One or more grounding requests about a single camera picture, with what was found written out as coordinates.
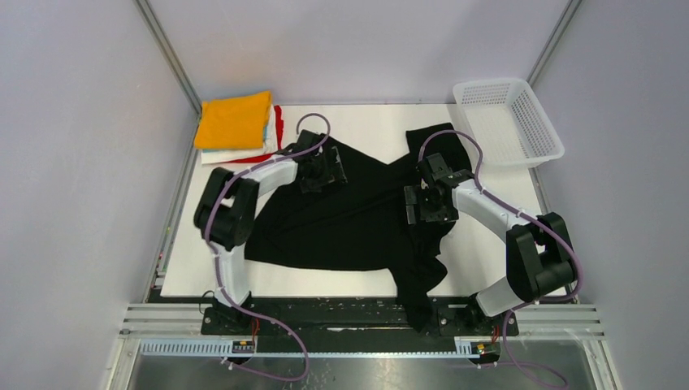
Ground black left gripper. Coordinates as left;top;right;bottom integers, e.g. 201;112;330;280
300;146;345;193

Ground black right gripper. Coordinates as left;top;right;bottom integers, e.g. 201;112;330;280
404;184;458;227

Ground black t shirt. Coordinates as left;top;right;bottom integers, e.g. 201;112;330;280
245;123;471;332

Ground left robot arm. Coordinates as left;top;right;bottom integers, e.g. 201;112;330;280
193;131;347;334

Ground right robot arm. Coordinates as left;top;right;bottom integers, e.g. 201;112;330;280
404;154;578;335

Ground folded white t shirt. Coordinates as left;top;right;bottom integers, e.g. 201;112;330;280
200;107;280;165

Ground folded red t shirt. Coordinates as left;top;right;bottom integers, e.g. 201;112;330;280
229;106;284;163

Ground folded orange t shirt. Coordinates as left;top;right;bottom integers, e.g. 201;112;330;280
194;91;272;150

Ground white plastic basket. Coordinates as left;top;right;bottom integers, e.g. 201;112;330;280
453;77;565;168

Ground right controller box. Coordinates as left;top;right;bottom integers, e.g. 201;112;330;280
471;341;495;357

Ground slotted cable duct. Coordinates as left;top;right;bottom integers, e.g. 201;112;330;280
140;337;481;359

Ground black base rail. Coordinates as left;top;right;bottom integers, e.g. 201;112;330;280
199;297;519;352

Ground right aluminium frame post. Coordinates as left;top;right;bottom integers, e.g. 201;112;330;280
526;0;583;88

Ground aluminium frame post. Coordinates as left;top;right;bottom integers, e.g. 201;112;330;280
133;0;202;117
526;0;583;88

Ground left aluminium frame post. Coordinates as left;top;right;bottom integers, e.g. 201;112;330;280
133;0;202;117

